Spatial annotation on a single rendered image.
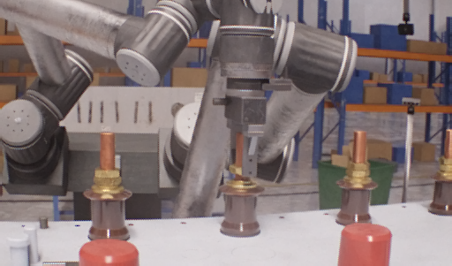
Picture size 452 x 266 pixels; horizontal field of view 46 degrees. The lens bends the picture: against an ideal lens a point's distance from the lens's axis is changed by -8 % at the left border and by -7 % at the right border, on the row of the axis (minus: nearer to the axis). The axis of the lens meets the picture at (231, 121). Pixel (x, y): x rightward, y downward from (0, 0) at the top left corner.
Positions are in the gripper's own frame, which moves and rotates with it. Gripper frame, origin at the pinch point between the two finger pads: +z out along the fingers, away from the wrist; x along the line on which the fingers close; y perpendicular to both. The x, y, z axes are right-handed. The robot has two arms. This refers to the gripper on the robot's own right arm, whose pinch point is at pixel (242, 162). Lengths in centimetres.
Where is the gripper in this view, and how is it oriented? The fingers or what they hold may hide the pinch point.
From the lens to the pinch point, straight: 113.6
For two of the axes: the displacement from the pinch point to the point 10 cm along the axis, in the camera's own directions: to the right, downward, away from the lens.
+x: 2.6, 1.0, -9.6
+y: -9.7, -0.1, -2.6
